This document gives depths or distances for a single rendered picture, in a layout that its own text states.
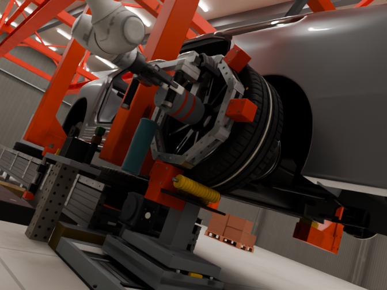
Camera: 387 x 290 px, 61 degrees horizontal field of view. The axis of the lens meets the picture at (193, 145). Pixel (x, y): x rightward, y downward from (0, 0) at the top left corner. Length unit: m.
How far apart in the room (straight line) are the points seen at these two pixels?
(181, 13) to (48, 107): 2.03
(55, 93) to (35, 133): 0.47
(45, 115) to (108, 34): 2.81
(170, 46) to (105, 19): 1.16
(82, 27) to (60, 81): 2.71
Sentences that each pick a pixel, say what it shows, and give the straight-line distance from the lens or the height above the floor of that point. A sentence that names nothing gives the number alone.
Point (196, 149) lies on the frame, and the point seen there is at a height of 0.65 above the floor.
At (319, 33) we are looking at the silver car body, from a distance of 2.00.
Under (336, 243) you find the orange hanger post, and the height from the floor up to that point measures 0.62.
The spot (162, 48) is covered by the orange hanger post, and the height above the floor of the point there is 1.26.
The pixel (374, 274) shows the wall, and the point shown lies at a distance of 14.03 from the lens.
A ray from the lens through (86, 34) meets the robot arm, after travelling 1.10.
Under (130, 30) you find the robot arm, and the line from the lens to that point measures 0.94.
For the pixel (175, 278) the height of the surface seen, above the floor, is 0.15.
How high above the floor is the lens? 0.41
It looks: 11 degrees up
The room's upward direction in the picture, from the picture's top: 20 degrees clockwise
